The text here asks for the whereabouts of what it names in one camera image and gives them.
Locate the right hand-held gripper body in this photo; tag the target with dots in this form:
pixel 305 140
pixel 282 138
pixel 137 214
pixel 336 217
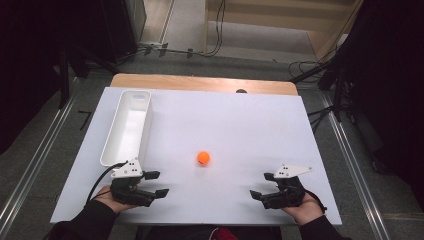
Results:
pixel 286 195

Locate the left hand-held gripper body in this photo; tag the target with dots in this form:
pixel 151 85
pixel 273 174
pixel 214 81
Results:
pixel 128 190

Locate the person's left hand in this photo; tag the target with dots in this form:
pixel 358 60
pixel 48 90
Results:
pixel 107 199

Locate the person's right hand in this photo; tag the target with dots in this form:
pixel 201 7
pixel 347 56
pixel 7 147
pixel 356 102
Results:
pixel 305 211

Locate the white oblong plastic bin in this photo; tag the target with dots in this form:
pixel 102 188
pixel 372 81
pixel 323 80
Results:
pixel 128 130

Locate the orange ball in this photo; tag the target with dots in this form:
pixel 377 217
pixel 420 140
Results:
pixel 203 157

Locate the person's dark and red clothing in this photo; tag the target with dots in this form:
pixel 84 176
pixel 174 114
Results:
pixel 213 233

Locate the wooden table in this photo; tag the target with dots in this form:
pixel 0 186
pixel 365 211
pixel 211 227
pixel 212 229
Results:
pixel 200 82

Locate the black stand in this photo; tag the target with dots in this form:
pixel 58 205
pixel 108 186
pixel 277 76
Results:
pixel 336 86
pixel 65 76

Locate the dark cabinet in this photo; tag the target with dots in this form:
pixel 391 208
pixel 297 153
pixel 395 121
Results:
pixel 123 26

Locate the metal floor rail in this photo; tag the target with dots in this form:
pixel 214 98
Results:
pixel 356 160
pixel 36 160

